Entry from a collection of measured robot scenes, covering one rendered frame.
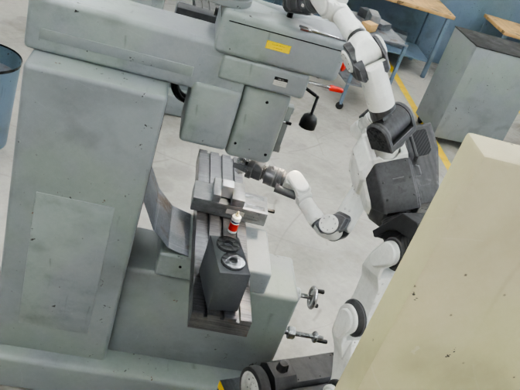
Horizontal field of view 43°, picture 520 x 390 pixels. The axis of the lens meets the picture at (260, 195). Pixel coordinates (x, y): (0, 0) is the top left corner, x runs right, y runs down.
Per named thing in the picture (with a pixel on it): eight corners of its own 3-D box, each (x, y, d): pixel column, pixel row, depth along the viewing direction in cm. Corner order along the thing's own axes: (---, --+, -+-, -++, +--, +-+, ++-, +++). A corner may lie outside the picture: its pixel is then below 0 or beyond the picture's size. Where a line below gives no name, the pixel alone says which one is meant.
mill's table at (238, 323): (237, 170, 354) (241, 158, 350) (246, 337, 250) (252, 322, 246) (196, 161, 349) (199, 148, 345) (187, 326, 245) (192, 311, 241)
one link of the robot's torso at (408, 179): (438, 224, 251) (413, 141, 263) (460, 195, 219) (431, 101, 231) (362, 238, 250) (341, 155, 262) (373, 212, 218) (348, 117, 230)
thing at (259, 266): (260, 248, 321) (267, 229, 315) (264, 295, 292) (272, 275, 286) (159, 227, 311) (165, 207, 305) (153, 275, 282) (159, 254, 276)
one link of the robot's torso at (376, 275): (384, 340, 254) (441, 256, 228) (347, 346, 246) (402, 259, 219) (365, 310, 264) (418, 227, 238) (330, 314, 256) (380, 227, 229)
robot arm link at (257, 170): (255, 152, 277) (282, 162, 276) (249, 170, 282) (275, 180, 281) (248, 163, 267) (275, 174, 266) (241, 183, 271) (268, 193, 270)
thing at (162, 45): (238, 78, 266) (252, 32, 255) (240, 102, 247) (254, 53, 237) (36, 26, 250) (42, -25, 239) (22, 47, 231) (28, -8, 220)
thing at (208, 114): (224, 124, 278) (241, 68, 264) (225, 152, 257) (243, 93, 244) (180, 113, 274) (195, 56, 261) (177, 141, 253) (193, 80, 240)
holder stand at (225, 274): (227, 273, 266) (240, 234, 255) (237, 312, 248) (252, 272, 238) (198, 271, 261) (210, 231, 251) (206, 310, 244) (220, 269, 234)
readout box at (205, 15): (212, 58, 288) (224, 12, 278) (212, 66, 281) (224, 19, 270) (167, 46, 284) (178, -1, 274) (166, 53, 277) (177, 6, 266)
